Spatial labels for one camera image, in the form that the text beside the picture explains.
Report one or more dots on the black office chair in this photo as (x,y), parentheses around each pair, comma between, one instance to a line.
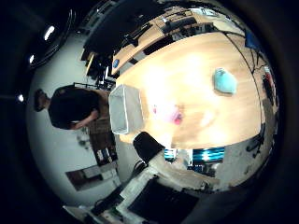
(147,146)

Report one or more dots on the blue lit computer screen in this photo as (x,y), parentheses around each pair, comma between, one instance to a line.
(202,154)

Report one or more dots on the pink plush toy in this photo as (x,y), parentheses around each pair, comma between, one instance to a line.
(173,114)

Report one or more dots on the clear plastic bin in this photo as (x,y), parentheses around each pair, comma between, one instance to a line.
(124,109)

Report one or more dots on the person in black shirt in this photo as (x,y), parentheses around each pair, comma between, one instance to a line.
(70,105)

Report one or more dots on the light blue cloth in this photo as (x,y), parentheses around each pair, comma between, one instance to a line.
(224,81)

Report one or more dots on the blue round sticker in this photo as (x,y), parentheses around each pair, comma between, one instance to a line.
(116,63)

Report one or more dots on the wooden desk with monitors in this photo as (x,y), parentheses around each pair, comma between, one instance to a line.
(141,43)

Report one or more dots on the black monitor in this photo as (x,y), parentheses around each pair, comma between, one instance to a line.
(179,23)

